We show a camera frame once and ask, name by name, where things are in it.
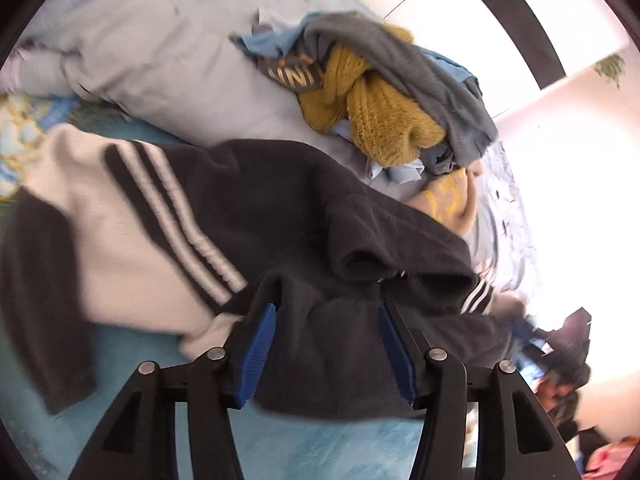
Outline black fleece jacket white stripes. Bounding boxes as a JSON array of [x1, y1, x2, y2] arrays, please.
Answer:
[[0, 125, 531, 418]]

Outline blue shirt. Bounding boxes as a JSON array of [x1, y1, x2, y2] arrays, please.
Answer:
[[230, 25, 476, 83]]

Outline grey floral pillow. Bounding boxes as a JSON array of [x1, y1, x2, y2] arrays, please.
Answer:
[[0, 0, 541, 301]]

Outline pink patterned cloth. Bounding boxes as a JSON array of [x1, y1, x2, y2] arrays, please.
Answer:
[[582, 437, 636, 480]]

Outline mustard knit sweater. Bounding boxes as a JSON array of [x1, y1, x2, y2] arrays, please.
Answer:
[[297, 22, 448, 168]]

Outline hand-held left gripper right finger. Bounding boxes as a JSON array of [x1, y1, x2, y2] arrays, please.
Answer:
[[377, 302, 583, 480]]

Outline glossy white black wardrobe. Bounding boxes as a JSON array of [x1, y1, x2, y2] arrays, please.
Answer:
[[350, 0, 636, 126]]

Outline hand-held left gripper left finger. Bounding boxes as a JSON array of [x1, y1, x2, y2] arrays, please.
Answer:
[[67, 302, 278, 480]]

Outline pale blue garment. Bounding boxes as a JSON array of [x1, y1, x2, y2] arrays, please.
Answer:
[[335, 120, 426, 186]]

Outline dark grey printed garment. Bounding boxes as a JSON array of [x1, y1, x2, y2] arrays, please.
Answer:
[[257, 55, 326, 96]]

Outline teal floral blanket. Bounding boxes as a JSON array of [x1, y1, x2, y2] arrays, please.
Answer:
[[0, 95, 481, 480]]

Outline green leaf wall sticker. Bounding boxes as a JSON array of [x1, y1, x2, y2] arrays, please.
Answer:
[[592, 52, 628, 91]]

